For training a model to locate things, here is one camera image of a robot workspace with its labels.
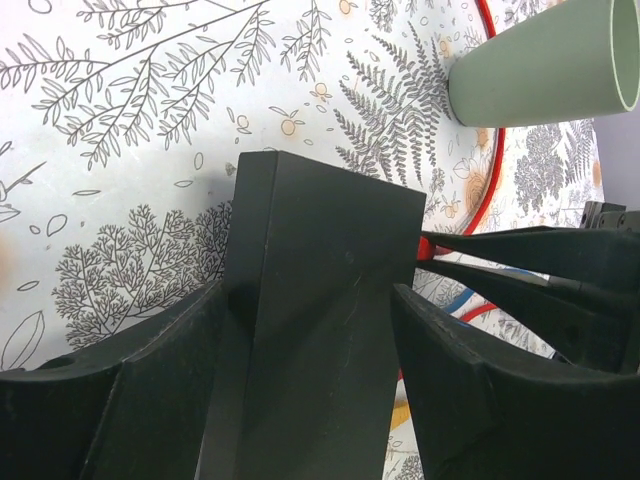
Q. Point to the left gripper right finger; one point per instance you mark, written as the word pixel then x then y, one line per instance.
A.
pixel 484 409

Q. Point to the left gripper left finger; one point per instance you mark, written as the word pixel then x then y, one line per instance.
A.
pixel 154 401

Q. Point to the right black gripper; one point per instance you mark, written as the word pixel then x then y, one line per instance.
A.
pixel 588 311

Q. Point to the black network switch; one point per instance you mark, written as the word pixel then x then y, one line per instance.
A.
pixel 308 366

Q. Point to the floral table mat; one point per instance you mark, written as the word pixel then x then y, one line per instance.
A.
pixel 122 123

